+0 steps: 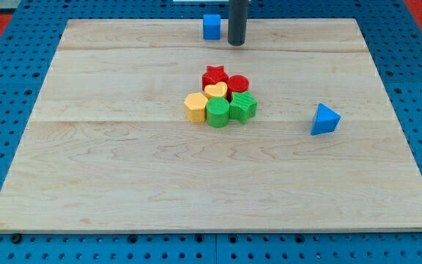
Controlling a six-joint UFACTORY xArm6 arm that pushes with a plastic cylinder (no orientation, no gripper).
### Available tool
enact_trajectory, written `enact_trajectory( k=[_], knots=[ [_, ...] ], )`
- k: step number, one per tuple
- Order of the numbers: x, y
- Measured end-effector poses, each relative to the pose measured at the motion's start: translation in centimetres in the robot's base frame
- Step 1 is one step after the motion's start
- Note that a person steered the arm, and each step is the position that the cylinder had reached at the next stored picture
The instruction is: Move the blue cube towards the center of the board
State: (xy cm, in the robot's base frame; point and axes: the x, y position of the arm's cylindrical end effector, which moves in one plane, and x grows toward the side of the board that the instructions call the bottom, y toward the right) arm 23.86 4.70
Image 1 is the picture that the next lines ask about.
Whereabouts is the yellow hexagon block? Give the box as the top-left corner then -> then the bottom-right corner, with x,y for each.
184,92 -> 208,122

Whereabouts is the red star block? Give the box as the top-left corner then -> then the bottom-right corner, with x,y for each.
201,65 -> 229,89

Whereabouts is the green star block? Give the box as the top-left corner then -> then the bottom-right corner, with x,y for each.
229,91 -> 258,124

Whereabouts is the green cylinder block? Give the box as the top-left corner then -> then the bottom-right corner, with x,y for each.
206,98 -> 230,128

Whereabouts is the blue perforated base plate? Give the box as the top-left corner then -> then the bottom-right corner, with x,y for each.
0,1 -> 422,263

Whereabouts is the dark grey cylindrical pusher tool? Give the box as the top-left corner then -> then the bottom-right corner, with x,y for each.
228,0 -> 248,46

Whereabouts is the light wooden board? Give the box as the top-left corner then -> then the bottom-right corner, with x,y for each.
0,18 -> 422,234

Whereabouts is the red cylinder block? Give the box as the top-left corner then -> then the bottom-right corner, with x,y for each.
226,75 -> 250,101

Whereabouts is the blue triangular prism block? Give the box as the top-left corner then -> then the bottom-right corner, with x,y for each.
311,103 -> 341,136

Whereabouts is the blue cube block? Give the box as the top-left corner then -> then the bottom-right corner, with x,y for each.
202,14 -> 221,40

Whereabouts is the yellow heart block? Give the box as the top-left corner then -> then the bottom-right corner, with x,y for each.
204,81 -> 228,99

